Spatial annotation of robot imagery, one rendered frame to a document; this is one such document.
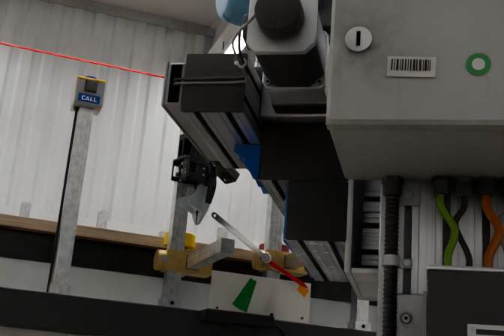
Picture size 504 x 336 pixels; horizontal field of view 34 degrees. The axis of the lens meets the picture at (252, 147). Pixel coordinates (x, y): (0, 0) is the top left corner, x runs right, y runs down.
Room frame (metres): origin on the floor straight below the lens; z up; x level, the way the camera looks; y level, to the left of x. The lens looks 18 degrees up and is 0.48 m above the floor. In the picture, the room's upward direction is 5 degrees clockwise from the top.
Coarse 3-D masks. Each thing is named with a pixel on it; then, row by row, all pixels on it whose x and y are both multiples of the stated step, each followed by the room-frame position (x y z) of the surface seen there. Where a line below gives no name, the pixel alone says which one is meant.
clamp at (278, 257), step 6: (264, 252) 2.00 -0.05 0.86; (270, 252) 2.00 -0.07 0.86; (276, 252) 2.01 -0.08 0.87; (282, 252) 2.01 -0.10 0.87; (288, 252) 2.02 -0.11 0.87; (252, 258) 2.03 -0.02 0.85; (258, 258) 1.99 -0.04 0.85; (276, 258) 2.01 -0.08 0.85; (282, 258) 2.01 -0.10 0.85; (252, 264) 2.03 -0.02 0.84; (258, 264) 2.00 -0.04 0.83; (264, 264) 2.00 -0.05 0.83; (282, 264) 2.01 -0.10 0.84; (264, 270) 2.02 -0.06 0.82; (276, 270) 2.01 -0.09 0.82; (288, 270) 2.02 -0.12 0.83; (294, 270) 2.02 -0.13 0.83; (300, 270) 2.03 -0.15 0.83; (300, 276) 2.06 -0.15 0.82
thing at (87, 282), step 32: (0, 256) 2.01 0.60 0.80; (32, 256) 2.04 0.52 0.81; (96, 256) 2.09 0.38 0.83; (128, 256) 2.12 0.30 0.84; (32, 288) 2.04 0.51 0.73; (96, 288) 2.09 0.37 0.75; (128, 288) 2.12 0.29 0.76; (160, 288) 2.15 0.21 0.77; (192, 288) 2.17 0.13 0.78; (320, 288) 2.29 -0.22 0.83; (320, 320) 2.29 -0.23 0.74
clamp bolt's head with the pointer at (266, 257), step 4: (264, 256) 1.98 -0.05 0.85; (268, 256) 1.98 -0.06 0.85; (260, 260) 1.99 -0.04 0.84; (264, 260) 1.98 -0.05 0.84; (268, 260) 1.98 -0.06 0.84; (272, 264) 2.00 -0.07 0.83; (276, 264) 2.00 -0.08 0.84; (276, 268) 2.00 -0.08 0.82; (280, 268) 2.01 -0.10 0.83; (284, 272) 2.01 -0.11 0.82; (288, 272) 2.01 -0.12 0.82; (288, 276) 2.01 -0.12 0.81; (292, 276) 2.02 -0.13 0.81; (296, 280) 2.02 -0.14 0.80; (300, 280) 2.02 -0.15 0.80; (300, 284) 2.02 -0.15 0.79; (304, 284) 2.03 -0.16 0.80
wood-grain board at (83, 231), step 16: (0, 224) 1.98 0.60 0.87; (16, 224) 1.99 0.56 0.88; (32, 224) 2.00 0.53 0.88; (48, 224) 2.01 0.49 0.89; (96, 240) 2.08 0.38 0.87; (112, 240) 2.07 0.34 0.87; (128, 240) 2.08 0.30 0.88; (144, 240) 2.09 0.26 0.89; (160, 240) 2.11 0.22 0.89; (240, 256) 2.18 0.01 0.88
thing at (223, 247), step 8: (224, 240) 1.69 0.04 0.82; (232, 240) 1.69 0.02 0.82; (208, 248) 1.77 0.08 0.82; (216, 248) 1.71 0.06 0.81; (224, 248) 1.69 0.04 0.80; (232, 248) 1.69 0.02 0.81; (192, 256) 1.89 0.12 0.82; (200, 256) 1.82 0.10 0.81; (208, 256) 1.76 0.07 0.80; (216, 256) 1.75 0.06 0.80; (224, 256) 1.74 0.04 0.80; (192, 264) 1.88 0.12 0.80; (200, 264) 1.86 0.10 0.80; (208, 264) 1.85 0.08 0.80
